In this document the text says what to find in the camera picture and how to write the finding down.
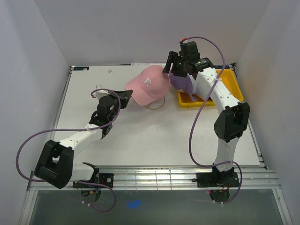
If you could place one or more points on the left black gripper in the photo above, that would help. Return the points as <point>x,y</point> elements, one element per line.
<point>124,96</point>

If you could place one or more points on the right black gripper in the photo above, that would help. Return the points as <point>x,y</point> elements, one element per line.
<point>173,57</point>

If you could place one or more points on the pink baseball cap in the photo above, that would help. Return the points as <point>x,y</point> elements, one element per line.
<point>150,85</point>

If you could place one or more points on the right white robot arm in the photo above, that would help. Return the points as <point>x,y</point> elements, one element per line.
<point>231,122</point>

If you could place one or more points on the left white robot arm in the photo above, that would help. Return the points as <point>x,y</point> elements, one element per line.
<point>56,163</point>

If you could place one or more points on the purple baseball cap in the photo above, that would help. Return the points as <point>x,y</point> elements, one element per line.
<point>180,84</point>

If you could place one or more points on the white cap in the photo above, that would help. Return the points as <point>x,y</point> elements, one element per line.
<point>191,85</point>

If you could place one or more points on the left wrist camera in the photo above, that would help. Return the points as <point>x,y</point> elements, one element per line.
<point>99,92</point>

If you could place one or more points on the gold wire hat stand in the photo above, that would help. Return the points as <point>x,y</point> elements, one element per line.
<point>157,104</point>

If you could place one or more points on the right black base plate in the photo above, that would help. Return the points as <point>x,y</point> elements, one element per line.
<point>208,180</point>

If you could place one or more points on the aluminium frame rail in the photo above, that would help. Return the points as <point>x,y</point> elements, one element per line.
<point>159,196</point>

